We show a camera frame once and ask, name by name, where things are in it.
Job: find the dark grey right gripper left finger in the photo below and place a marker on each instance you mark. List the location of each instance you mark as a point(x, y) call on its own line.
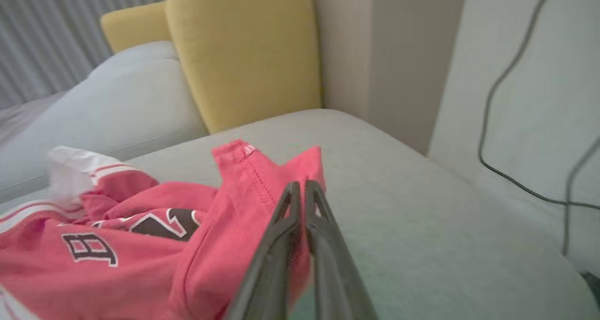
point(269, 273)

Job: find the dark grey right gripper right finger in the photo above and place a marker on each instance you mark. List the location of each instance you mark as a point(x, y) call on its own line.
point(335, 273)

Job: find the grey pleated curtain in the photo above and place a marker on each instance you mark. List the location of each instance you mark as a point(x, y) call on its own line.
point(47, 29)

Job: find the yellow sofa back cushion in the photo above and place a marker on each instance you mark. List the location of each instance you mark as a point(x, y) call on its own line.
point(248, 53)
point(136, 25)

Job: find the red white jersey shirt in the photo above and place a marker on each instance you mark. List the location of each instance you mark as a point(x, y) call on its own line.
point(140, 273)

